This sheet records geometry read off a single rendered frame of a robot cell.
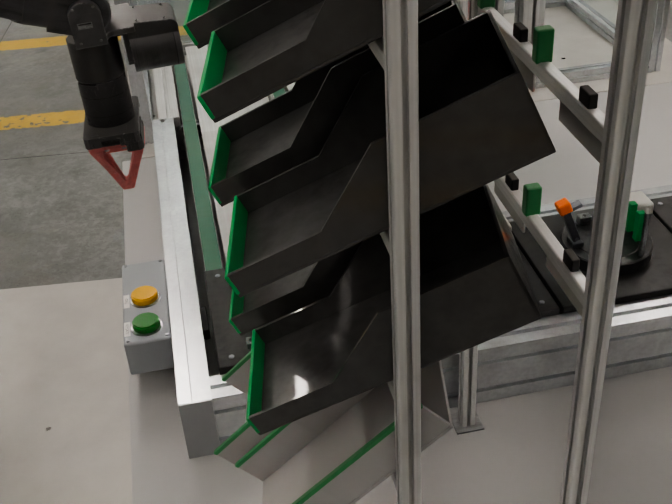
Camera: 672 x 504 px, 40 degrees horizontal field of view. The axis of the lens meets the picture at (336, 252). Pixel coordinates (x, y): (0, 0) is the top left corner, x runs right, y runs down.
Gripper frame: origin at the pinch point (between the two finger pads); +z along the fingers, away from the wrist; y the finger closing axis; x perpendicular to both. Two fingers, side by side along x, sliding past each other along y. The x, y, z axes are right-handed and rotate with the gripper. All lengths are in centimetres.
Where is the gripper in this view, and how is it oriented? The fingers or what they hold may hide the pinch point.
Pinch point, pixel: (127, 182)
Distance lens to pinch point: 119.8
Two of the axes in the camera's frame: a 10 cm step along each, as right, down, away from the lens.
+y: -1.9, -5.5, 8.1
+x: -9.8, 1.8, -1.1
